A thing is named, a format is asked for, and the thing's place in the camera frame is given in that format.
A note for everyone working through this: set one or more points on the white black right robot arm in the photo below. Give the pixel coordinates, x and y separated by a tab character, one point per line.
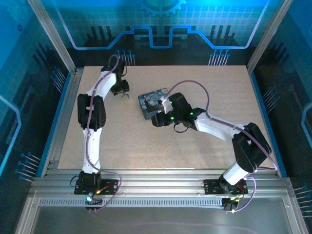
214	126

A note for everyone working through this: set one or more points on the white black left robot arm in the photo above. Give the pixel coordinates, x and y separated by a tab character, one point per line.
92	146

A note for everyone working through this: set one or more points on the blue starry print box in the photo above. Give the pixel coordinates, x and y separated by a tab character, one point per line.
148	102

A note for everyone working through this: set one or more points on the grey metal front plate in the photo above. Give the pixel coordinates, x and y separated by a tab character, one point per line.
158	221

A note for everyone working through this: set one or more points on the aluminium side frame rail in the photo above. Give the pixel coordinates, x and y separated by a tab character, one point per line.
73	87

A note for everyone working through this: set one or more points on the aluminium front frame rail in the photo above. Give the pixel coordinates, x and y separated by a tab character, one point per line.
158	182

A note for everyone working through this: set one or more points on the aluminium frame post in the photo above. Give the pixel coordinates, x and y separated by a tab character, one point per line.
267	36
54	36

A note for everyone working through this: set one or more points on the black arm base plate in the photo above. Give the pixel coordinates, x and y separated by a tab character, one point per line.
209	186
112	186

